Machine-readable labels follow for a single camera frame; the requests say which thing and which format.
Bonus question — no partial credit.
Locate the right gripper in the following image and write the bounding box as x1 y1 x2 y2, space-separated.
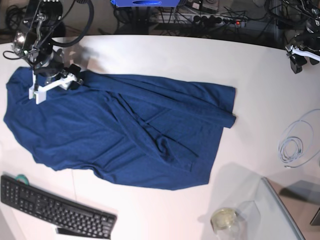
33 49 82 90

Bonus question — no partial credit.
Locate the black computer keyboard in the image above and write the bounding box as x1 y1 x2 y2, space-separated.
0 175 117 240

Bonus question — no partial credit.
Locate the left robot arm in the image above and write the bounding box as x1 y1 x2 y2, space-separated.
264 0 320 74

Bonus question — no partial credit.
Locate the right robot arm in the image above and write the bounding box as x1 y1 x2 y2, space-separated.
12 0 94 91

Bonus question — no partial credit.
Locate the clear glass jar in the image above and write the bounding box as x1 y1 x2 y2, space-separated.
210 207 243 240

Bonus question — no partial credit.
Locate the green tape roll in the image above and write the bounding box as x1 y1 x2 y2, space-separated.
15 174 30 185

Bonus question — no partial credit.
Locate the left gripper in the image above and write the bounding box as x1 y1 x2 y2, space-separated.
289 32 320 74

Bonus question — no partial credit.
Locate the blue box with hole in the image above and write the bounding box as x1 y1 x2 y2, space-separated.
110 0 180 8

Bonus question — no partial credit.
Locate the dark blue t-shirt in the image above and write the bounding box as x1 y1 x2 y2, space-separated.
4 67 236 190

